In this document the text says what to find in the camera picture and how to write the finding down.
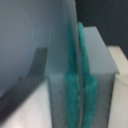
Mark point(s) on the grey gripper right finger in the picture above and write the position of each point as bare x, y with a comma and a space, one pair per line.
99, 71

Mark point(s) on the grey pot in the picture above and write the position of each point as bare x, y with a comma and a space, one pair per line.
26, 29

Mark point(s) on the pink tray mat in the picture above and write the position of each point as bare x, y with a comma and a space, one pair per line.
35, 112

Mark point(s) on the pale green gripper left finger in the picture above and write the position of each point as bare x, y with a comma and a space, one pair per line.
63, 77

